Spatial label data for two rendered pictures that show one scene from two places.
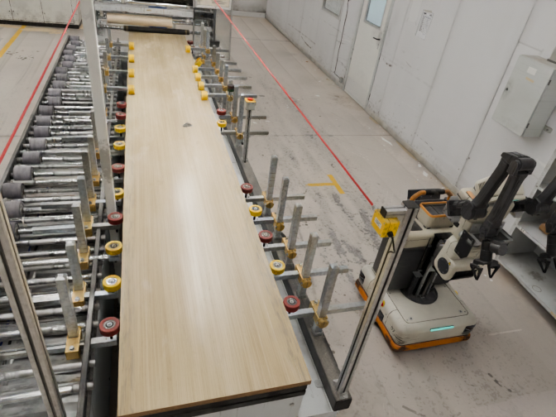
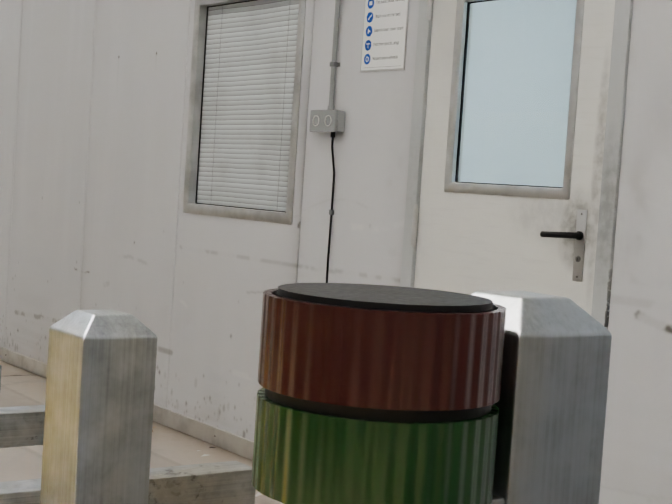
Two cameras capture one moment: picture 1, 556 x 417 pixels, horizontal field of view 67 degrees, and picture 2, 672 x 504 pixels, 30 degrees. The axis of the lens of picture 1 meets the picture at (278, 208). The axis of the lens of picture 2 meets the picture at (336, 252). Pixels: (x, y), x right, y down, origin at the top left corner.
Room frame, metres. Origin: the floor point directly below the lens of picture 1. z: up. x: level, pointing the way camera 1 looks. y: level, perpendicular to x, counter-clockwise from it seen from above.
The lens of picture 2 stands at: (3.18, 0.65, 1.17)
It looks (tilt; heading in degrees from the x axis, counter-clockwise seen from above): 3 degrees down; 344
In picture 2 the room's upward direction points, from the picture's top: 4 degrees clockwise
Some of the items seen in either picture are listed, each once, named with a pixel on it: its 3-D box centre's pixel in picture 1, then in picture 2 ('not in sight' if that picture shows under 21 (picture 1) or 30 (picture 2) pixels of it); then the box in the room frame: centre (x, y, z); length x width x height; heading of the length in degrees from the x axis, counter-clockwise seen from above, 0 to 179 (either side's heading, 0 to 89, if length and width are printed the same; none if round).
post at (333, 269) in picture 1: (324, 302); not in sight; (1.39, -0.28, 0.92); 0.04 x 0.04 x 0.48; 21
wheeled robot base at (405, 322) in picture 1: (412, 300); not in sight; (2.27, -1.10, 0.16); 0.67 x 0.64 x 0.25; 21
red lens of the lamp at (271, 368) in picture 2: not in sight; (381, 343); (3.48, 0.56, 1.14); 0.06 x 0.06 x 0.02
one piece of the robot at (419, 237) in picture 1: (424, 249); not in sight; (2.36, -1.07, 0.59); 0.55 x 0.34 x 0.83; 111
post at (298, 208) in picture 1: (292, 238); not in sight; (1.86, -0.11, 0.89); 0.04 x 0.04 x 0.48; 21
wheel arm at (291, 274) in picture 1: (310, 272); not in sight; (1.68, -0.23, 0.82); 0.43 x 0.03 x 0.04; 111
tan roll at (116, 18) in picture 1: (156, 21); not in sight; (5.74, 1.94, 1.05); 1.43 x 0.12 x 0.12; 111
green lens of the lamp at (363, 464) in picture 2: not in sight; (374, 443); (3.48, 0.56, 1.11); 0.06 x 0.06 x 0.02
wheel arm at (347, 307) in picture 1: (326, 310); not in sight; (1.44, -0.32, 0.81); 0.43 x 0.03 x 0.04; 111
